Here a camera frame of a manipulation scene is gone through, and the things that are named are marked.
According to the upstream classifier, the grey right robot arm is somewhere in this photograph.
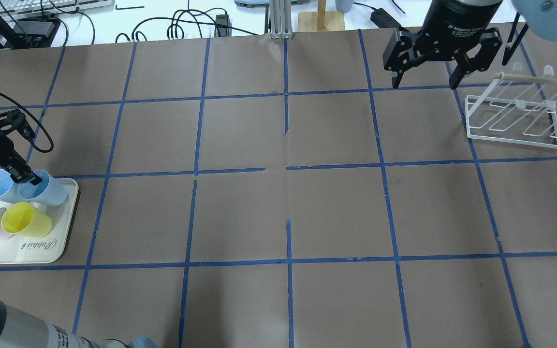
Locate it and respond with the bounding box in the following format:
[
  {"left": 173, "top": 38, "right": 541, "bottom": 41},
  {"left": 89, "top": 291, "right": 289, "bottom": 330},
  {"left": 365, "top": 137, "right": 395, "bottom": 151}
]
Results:
[{"left": 382, "top": 0, "right": 557, "bottom": 89}]

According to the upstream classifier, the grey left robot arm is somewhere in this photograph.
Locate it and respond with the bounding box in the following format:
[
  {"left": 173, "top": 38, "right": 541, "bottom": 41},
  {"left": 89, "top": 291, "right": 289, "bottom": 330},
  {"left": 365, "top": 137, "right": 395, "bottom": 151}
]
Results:
[{"left": 0, "top": 37, "right": 482, "bottom": 348}]

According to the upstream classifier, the white keyboard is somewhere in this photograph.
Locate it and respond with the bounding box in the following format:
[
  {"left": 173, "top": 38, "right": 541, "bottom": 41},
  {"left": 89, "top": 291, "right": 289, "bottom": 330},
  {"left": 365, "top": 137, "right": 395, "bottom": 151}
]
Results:
[{"left": 0, "top": 0, "right": 114, "bottom": 14}]

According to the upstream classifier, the light blue plastic cup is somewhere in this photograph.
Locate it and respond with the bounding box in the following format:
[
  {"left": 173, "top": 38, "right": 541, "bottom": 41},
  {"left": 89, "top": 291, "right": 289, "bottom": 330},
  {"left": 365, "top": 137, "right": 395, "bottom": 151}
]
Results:
[{"left": 18, "top": 170, "right": 68, "bottom": 206}]

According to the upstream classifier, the black power adapter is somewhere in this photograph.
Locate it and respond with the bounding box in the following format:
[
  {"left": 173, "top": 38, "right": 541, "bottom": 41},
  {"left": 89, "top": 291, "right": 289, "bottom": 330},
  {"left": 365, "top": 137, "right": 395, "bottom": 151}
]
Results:
[{"left": 370, "top": 8, "right": 402, "bottom": 28}]

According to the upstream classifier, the wooden mug tree stand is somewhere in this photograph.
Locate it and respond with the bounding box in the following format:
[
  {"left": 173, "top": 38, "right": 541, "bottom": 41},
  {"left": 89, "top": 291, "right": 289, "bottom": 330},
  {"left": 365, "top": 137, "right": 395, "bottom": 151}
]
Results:
[{"left": 296, "top": 0, "right": 345, "bottom": 32}]

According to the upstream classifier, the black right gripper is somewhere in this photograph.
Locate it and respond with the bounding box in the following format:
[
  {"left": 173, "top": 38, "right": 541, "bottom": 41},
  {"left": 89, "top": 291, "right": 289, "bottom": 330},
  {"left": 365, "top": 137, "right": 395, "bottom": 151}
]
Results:
[{"left": 382, "top": 0, "right": 502, "bottom": 90}]

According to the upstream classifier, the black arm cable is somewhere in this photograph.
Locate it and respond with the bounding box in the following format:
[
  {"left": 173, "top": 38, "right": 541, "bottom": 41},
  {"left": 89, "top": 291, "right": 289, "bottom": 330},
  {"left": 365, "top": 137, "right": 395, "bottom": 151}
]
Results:
[{"left": 0, "top": 83, "right": 55, "bottom": 153}]

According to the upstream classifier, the aluminium frame post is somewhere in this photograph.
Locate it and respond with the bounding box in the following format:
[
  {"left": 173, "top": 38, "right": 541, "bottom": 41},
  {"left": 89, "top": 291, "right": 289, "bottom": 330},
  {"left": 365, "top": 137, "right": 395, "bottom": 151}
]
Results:
[{"left": 269, "top": 0, "right": 293, "bottom": 40}]

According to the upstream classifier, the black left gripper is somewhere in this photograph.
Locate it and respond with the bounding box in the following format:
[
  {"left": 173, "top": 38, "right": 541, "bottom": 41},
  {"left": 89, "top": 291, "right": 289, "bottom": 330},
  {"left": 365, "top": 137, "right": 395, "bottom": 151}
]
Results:
[{"left": 0, "top": 109, "right": 43, "bottom": 186}]

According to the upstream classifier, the white wire cup rack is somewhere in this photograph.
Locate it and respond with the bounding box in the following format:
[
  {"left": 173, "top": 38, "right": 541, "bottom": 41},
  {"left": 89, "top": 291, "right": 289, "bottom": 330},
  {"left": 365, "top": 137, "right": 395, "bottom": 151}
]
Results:
[{"left": 465, "top": 62, "right": 557, "bottom": 148}]

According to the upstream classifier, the cream plastic tray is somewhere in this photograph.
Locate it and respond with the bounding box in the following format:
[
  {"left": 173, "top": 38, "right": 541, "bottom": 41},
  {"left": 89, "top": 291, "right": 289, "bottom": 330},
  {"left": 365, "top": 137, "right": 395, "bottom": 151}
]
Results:
[{"left": 0, "top": 178, "right": 79, "bottom": 264}]

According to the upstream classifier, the yellow plastic cup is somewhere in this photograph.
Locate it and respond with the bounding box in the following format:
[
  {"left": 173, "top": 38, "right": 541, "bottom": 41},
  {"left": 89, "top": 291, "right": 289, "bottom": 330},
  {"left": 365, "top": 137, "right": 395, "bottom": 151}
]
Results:
[{"left": 0, "top": 202, "right": 53, "bottom": 238}]

